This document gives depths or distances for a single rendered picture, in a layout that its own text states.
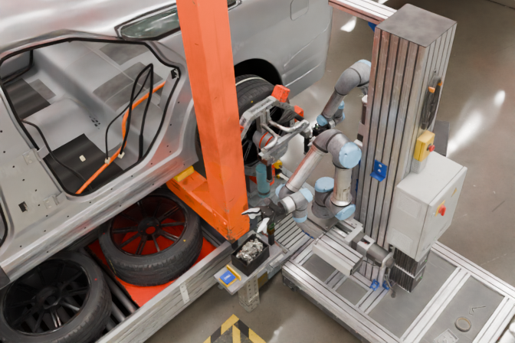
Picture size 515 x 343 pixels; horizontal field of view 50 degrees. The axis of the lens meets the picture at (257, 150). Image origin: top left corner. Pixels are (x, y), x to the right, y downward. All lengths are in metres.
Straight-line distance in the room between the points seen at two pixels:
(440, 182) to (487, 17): 3.99
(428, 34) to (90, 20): 1.61
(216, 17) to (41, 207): 1.42
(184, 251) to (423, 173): 1.54
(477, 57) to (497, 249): 2.36
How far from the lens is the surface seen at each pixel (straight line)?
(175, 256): 3.52
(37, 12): 2.93
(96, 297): 3.48
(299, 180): 2.85
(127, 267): 3.56
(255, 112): 3.40
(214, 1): 2.43
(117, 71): 4.09
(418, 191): 2.86
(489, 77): 5.79
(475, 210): 4.51
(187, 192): 3.59
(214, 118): 2.73
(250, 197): 4.09
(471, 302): 3.77
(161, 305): 3.55
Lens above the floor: 3.33
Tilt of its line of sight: 44 degrees down
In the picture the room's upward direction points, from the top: 4 degrees counter-clockwise
